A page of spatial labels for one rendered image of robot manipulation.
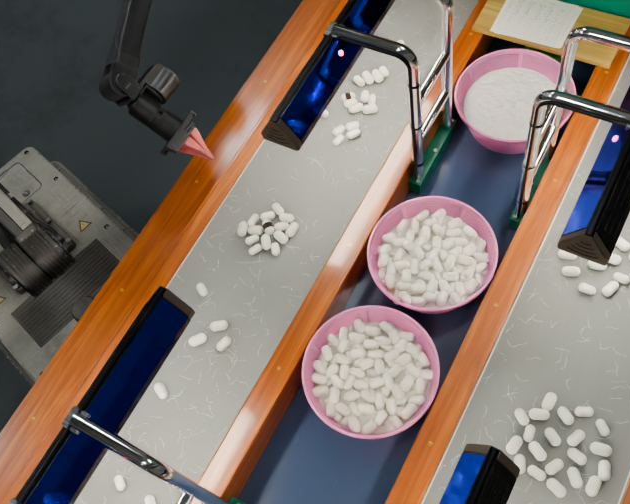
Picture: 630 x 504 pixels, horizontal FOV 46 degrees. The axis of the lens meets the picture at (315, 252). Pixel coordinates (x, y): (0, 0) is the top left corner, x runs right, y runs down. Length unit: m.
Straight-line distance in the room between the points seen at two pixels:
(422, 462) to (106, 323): 0.71
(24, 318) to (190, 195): 0.62
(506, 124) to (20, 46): 2.29
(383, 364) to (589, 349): 0.39
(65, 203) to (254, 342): 0.88
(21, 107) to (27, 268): 1.54
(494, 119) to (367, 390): 0.70
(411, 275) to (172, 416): 0.57
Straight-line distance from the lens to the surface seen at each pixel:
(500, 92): 1.80
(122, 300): 1.63
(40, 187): 2.28
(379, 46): 1.38
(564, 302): 1.53
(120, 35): 1.64
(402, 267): 1.54
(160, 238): 1.67
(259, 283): 1.57
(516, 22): 1.88
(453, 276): 1.53
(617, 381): 1.49
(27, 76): 3.32
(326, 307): 1.50
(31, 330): 2.05
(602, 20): 1.91
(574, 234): 1.20
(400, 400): 1.45
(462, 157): 1.76
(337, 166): 1.69
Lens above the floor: 2.13
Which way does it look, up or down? 61 degrees down
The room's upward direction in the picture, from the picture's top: 19 degrees counter-clockwise
